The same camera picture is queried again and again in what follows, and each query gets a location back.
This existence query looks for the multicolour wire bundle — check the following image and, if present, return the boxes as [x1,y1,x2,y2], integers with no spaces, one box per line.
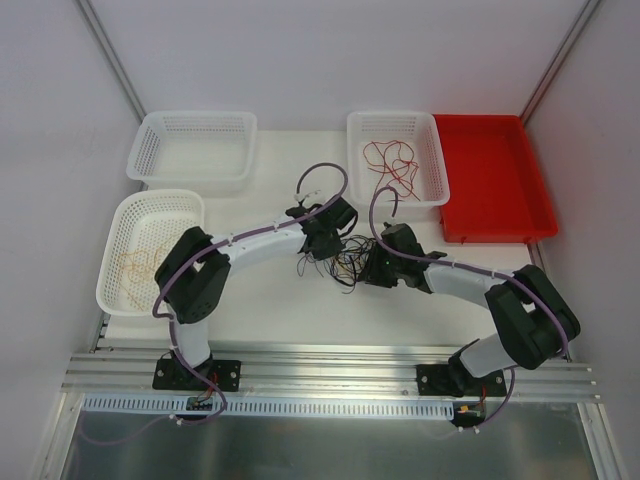
[294,234,379,296]

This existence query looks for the long red wire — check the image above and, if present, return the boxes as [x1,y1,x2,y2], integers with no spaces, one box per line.
[361,139,420,203]

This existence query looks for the yellow wire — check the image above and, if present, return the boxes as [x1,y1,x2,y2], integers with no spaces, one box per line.
[122,239,174,286]
[119,242,171,306]

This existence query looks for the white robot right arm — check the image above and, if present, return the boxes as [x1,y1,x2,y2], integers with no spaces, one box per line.
[358,224,581,397]

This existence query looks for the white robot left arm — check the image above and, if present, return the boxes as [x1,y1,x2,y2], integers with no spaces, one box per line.
[152,197,358,389]

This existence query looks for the white rectangular basket centre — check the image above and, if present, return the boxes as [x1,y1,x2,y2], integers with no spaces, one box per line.
[346,110,451,220]

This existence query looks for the white rectangular basket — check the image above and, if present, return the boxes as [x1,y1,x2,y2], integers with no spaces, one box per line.
[346,110,451,220]
[126,110,257,197]

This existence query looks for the red plastic tray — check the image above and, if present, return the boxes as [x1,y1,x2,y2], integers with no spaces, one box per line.
[435,114,558,244]

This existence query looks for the white rectangular basket back left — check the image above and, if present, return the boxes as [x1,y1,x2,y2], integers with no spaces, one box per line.
[126,110,257,197]

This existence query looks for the white oval basket left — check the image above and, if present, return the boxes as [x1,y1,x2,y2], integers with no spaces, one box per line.
[96,189,205,317]

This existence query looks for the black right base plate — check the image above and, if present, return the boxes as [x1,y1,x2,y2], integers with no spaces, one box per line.
[416,364,507,398]

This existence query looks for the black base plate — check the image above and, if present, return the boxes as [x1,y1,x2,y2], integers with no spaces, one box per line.
[152,357,242,392]
[416,364,507,398]

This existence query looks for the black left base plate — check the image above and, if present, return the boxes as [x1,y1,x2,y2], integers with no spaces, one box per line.
[152,357,242,392]

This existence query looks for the white slotted cable duct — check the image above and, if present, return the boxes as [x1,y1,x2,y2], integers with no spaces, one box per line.
[82,393,454,421]

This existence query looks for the aluminium mounting rail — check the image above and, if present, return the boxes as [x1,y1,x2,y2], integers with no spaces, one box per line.
[62,341,604,403]

